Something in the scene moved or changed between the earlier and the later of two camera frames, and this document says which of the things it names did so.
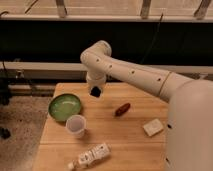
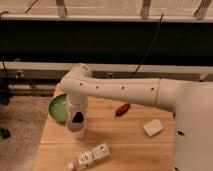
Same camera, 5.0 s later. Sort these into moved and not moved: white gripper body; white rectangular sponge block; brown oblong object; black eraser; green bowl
Moved: black eraser; white gripper body
Not moved: brown oblong object; white rectangular sponge block; green bowl
